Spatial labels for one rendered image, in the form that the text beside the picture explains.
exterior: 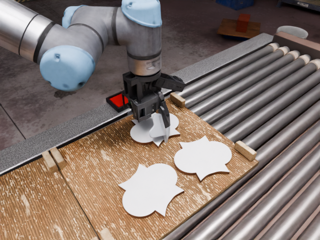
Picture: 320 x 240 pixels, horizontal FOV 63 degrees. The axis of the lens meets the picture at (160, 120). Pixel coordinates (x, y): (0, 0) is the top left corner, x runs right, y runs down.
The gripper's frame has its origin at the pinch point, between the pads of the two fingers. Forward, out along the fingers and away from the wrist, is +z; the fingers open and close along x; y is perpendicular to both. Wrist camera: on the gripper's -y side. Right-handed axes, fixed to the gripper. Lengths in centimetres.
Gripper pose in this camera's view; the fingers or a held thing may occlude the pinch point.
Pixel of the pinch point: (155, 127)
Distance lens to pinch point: 73.9
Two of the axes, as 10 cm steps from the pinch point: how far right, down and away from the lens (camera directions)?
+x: 6.1, 5.3, -5.9
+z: 0.1, 7.4, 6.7
